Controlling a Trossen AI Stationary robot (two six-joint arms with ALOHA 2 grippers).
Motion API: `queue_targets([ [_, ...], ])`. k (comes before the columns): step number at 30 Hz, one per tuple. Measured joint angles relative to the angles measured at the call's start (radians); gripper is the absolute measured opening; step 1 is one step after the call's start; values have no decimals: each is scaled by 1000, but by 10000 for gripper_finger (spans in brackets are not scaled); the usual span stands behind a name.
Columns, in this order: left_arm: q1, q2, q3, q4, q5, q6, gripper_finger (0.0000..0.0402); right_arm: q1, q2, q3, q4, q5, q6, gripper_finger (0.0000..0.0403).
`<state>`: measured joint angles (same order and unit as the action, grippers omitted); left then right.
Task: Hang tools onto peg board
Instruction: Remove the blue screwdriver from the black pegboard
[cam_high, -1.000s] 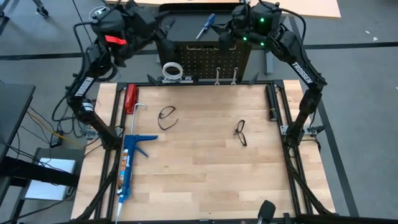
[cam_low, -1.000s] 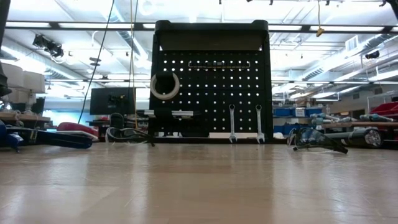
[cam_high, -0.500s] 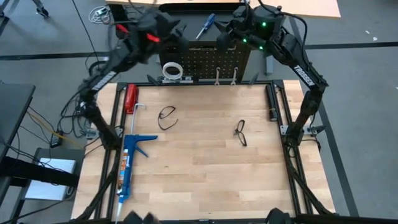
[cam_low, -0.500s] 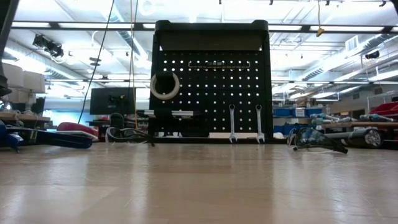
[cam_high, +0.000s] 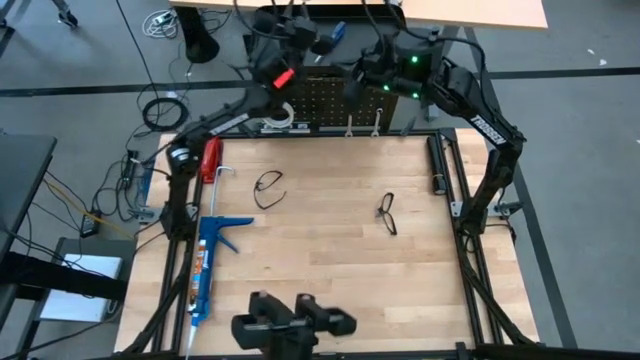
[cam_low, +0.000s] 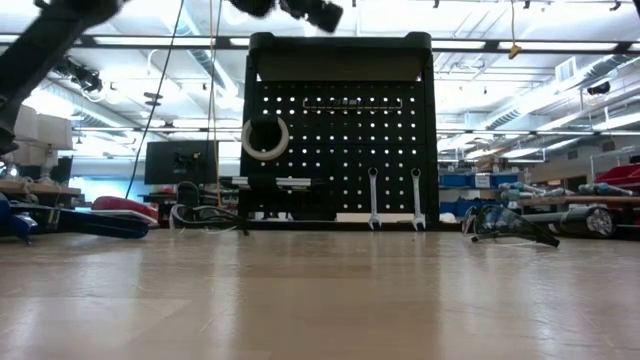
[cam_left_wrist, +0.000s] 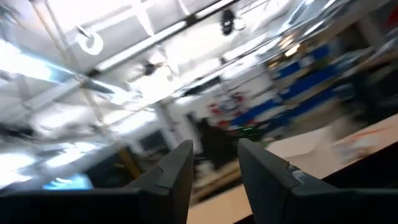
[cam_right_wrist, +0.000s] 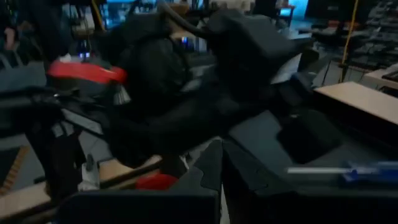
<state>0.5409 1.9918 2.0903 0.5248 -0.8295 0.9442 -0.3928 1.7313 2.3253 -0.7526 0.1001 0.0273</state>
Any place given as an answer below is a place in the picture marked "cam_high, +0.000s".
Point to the black aluminium table frame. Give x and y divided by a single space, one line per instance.
320 134

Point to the white tape roll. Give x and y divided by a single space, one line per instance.
287 120

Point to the light wooden desk top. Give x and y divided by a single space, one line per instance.
500 12

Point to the red plastic tool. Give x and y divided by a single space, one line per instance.
211 155

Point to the white box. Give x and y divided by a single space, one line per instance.
80 300

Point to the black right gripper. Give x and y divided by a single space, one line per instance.
377 70

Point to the black chair caster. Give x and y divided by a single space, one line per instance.
67 19

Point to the silver combination wrench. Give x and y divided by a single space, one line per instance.
350 125
378 120

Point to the black power adapter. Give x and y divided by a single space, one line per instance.
91 226

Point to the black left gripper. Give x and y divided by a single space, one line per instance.
300 32

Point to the black pegboard tool cart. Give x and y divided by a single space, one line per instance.
325 100

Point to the grey desk leg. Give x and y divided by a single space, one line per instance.
433 111

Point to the black desk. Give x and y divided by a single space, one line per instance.
22 175

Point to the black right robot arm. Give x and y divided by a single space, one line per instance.
487 127

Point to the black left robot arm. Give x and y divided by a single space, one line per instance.
227 122

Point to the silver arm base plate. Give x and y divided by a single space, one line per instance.
454 208
145 215

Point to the blue caulking gun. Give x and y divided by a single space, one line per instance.
204 290

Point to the silver black spirit level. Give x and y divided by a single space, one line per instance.
300 127

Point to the black eyeglasses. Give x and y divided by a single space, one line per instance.
385 214

